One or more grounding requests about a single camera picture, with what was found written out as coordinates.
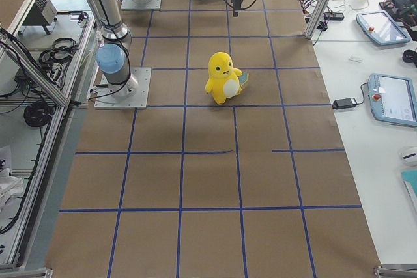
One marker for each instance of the yellow plush toy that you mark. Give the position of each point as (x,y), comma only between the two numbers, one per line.
(224,80)

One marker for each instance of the blue teach pendant far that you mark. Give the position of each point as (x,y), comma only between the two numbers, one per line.
(381,28)

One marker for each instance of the blue teach pendant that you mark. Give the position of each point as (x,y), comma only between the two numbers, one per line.
(392,99)
(381,28)

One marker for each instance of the black power adapter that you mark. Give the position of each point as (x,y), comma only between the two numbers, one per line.
(344,103)

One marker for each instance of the blue teach pendant near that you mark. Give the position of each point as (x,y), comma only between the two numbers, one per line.
(392,99)

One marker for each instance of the grey electronics box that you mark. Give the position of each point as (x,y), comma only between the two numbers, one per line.
(42,13)

